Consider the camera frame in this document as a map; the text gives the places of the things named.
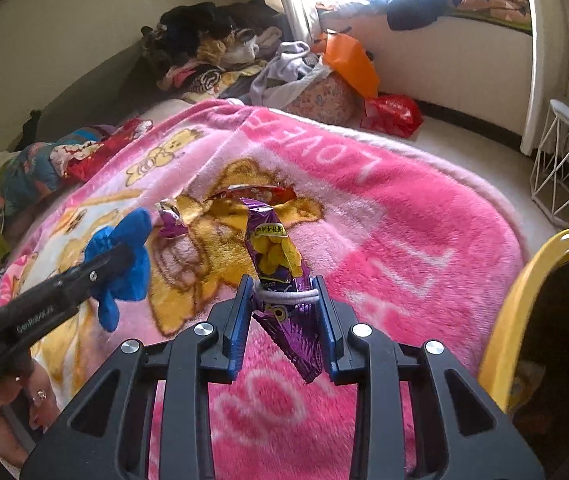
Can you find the small purple silver wrapper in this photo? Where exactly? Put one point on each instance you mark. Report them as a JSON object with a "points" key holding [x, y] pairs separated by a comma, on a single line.
{"points": [[172, 217]]}

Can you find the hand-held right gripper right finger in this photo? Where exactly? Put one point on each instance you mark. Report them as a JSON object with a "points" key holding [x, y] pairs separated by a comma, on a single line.
{"points": [[328, 332]]}

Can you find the pile of dark clothes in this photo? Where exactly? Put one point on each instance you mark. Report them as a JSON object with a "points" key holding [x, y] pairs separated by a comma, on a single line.
{"points": [[204, 35]]}

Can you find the person's left hand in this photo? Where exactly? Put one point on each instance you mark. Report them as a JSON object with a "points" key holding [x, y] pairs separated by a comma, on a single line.
{"points": [[14, 410]]}

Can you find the blue floral cloth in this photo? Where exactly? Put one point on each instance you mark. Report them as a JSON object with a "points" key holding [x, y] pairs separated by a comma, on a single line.
{"points": [[29, 175]]}

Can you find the blue glove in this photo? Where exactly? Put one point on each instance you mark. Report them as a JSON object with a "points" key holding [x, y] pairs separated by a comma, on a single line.
{"points": [[132, 230]]}

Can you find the floral round cushion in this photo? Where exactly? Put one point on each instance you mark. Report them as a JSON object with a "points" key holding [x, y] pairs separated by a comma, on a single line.
{"points": [[322, 100]]}

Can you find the yellow trash bin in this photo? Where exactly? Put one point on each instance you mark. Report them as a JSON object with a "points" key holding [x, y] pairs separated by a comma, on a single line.
{"points": [[514, 300]]}

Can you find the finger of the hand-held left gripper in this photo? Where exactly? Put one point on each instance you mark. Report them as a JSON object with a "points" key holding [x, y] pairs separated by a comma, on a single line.
{"points": [[94, 275]]}

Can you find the white curtain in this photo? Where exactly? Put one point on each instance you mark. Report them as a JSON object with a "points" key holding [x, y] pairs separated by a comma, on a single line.
{"points": [[294, 0]]}

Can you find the red printed cloth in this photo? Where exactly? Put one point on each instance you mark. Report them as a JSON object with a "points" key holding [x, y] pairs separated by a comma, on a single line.
{"points": [[109, 147]]}

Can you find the purple snack packet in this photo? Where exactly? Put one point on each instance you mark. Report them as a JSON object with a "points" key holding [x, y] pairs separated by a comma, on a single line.
{"points": [[272, 255]]}

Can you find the pink printed blanket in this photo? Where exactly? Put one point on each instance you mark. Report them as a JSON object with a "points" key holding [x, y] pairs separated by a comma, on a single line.
{"points": [[389, 220]]}

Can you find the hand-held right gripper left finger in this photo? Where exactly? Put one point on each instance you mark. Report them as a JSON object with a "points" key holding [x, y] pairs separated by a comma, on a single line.
{"points": [[238, 332]]}

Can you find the orange bag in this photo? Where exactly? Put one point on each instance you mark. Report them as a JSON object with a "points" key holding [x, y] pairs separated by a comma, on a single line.
{"points": [[352, 62]]}

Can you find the grey hoodie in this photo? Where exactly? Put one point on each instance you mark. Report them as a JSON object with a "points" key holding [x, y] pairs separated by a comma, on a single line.
{"points": [[284, 67]]}

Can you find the red plastic bag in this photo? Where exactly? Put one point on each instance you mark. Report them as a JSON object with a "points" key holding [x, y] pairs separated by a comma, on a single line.
{"points": [[394, 115]]}

